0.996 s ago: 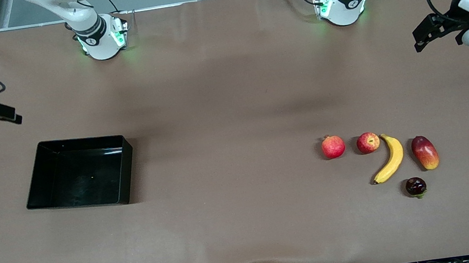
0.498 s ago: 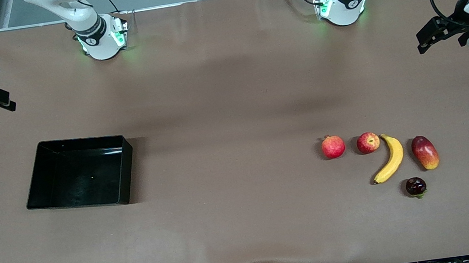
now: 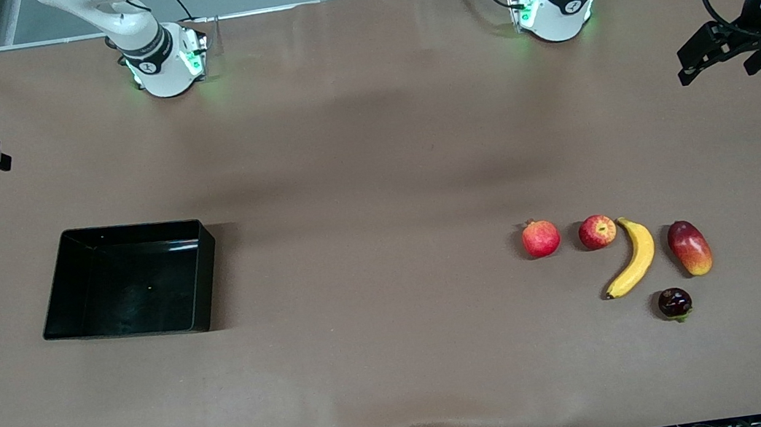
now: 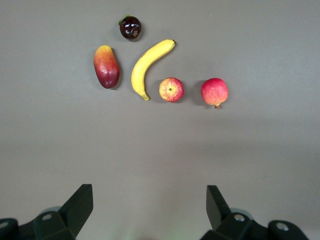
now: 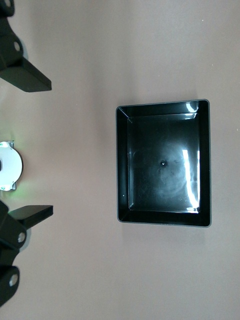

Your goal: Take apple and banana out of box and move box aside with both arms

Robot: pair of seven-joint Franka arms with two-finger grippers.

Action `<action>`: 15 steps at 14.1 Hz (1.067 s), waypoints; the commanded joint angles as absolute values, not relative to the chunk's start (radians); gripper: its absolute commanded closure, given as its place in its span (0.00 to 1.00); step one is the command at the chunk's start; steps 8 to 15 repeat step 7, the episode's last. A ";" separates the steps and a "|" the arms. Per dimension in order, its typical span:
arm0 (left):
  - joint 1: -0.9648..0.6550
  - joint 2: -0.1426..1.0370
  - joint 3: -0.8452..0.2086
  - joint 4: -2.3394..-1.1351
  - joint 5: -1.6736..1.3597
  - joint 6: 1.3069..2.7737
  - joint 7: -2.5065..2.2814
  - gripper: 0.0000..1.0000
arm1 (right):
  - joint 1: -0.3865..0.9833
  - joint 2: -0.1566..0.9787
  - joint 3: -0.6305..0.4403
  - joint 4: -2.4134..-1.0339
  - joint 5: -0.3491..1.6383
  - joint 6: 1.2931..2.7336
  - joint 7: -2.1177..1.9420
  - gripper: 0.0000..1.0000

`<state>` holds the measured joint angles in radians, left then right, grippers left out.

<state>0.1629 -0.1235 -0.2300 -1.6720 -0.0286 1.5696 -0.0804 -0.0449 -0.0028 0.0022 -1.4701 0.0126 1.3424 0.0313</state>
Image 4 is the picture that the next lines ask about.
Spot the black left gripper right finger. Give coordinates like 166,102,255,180
199,185,310,240

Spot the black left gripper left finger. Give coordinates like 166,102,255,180
0,184,94,240

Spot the red yellow striped apple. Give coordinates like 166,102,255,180
158,77,185,103

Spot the yellow banana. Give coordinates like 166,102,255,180
130,38,177,102

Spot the red pomegranate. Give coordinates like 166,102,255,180
200,77,230,109

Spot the red orange mango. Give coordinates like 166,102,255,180
93,44,120,89

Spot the dark purple mangosteen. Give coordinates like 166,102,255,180
118,14,142,40

